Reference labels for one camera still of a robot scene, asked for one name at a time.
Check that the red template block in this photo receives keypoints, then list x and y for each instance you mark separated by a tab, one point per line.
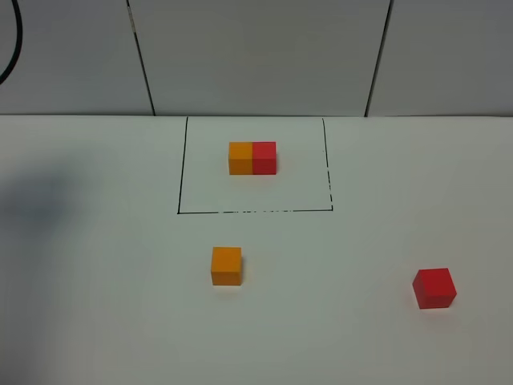
264	158

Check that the orange template block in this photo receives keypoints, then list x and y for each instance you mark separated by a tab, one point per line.
240	158

